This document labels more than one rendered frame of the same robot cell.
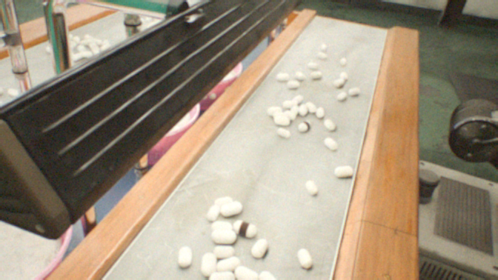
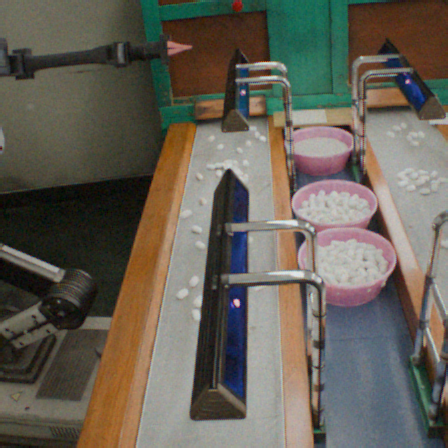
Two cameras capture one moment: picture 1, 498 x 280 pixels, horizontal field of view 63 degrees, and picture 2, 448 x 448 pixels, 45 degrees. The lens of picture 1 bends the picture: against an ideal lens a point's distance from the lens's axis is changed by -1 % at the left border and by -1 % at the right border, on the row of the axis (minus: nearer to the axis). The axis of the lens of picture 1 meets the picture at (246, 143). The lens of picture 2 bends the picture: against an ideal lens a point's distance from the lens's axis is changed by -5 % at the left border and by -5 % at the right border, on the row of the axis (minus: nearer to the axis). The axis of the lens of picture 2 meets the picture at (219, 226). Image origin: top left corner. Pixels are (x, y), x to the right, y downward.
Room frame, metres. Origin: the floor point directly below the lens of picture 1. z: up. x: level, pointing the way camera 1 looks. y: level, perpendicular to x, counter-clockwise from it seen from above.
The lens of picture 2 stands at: (2.19, -0.35, 1.69)
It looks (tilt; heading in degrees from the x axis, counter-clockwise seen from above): 33 degrees down; 171
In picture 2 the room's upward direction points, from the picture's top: 8 degrees counter-clockwise
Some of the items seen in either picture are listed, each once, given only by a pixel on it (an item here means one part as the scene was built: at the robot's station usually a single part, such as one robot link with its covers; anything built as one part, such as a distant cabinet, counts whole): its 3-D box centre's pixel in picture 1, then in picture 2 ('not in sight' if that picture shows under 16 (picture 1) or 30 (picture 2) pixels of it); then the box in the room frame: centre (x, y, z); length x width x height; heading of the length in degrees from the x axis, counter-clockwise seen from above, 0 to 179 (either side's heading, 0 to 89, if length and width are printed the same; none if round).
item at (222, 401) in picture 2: not in sight; (224, 267); (1.40, -0.22, 1.08); 0.62 x 0.08 x 0.07; 164
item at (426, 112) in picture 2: not in sight; (406, 73); (0.62, 0.59, 1.08); 0.62 x 0.08 x 0.07; 164
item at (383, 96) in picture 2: not in sight; (392, 96); (0.22, 0.77, 0.83); 0.30 x 0.06 x 0.07; 74
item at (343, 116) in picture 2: not in sight; (313, 118); (0.17, 0.43, 0.77); 0.33 x 0.15 x 0.01; 74
